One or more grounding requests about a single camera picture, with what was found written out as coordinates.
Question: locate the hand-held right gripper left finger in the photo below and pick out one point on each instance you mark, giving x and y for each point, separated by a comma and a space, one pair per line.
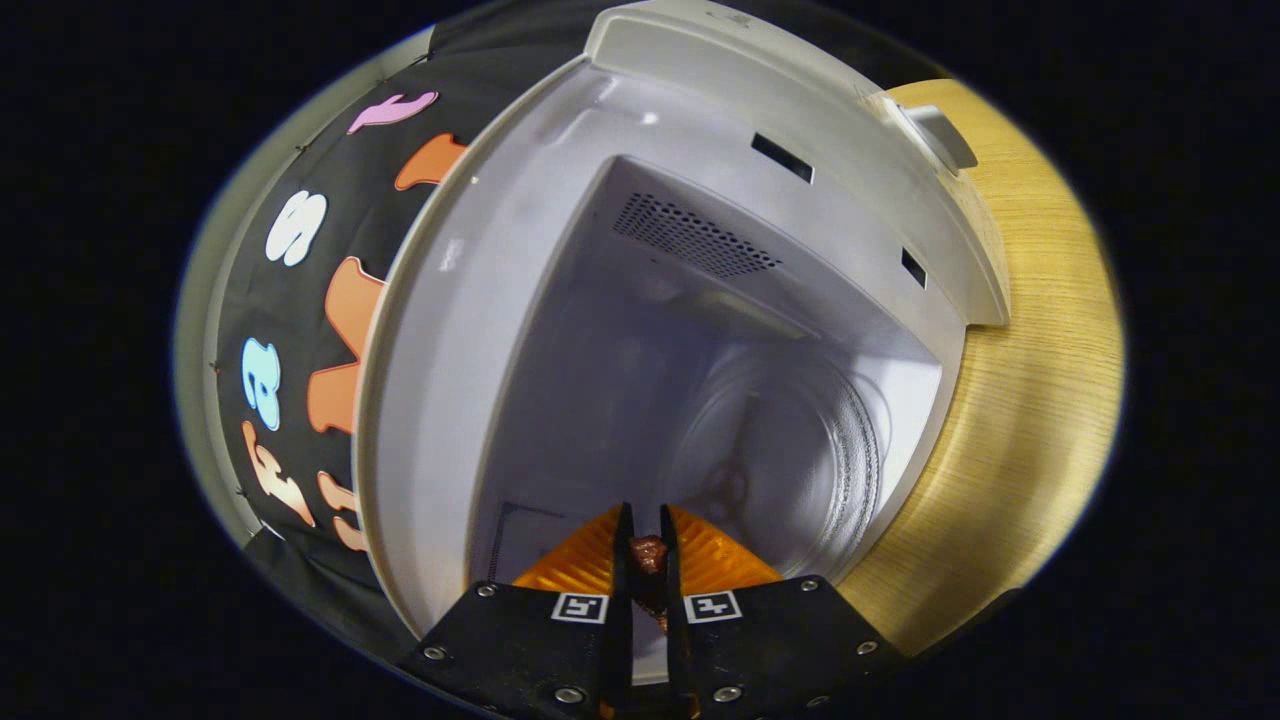
520, 640

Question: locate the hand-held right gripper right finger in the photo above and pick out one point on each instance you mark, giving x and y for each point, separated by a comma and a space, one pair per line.
780, 640

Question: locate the brown meat piece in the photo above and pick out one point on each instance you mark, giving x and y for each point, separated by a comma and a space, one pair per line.
648, 553

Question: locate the white microwave oven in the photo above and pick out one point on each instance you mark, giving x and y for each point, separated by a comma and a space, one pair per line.
470, 330

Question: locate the glass turntable plate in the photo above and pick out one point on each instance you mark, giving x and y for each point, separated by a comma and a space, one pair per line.
810, 450

